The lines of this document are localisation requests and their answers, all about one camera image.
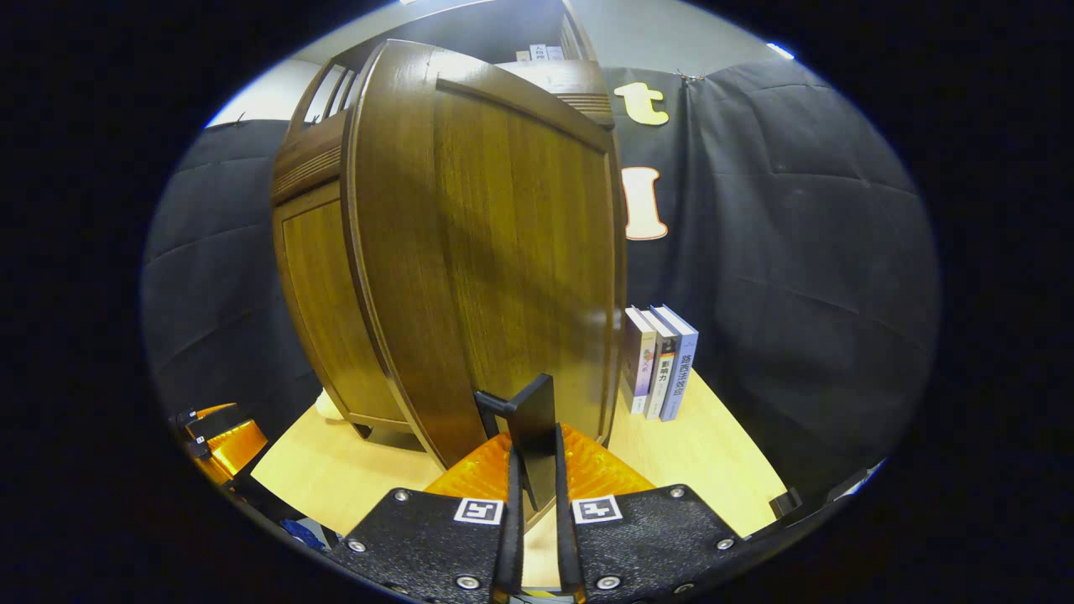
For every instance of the purple cover book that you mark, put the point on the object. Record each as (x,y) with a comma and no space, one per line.
(639,361)

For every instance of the metal backdrop clip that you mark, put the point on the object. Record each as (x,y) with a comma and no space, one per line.
(691,77)

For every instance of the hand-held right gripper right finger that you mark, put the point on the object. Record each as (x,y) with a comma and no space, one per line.
(564,545)

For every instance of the blue spine book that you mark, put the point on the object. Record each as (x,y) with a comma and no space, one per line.
(681,369)

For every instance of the black backdrop cloth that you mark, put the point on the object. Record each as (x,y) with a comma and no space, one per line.
(797,252)

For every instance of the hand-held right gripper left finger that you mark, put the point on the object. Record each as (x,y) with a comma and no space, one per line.
(513,537)

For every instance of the blue cloth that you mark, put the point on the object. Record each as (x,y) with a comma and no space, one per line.
(304,534)

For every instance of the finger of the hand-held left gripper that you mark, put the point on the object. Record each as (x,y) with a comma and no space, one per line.
(235,453)
(197,419)

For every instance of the pale round object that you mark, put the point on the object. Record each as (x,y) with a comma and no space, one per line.
(329,407)

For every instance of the wooden cabinet door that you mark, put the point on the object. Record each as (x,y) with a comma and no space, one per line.
(327,294)
(503,252)

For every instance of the black table edge clamp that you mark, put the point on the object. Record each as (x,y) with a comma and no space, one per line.
(787,503)

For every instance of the ceiling light panel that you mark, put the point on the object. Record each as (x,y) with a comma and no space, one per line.
(780,51)

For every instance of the white striped spine book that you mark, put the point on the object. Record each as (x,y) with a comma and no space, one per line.
(663,377)

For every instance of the wooden double-door shoe cabinet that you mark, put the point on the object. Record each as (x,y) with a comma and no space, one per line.
(470,25)

